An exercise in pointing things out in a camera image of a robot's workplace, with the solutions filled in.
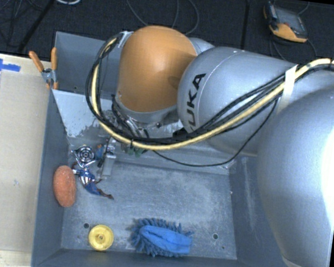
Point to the toy figure with round shield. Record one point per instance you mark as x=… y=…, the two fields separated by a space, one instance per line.
x=87 y=177

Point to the yellow round disc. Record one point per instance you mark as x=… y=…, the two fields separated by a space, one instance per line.
x=100 y=237

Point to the orange oval sponge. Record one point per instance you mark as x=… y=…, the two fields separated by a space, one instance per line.
x=65 y=185

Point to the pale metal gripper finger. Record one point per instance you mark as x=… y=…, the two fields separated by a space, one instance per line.
x=107 y=167

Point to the pale flat board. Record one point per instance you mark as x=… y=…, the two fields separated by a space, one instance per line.
x=13 y=154

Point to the grey metal bin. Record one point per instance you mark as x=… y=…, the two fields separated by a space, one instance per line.
x=161 y=197

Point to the blue fringed duster cloth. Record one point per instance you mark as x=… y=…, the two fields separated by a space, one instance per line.
x=164 y=240

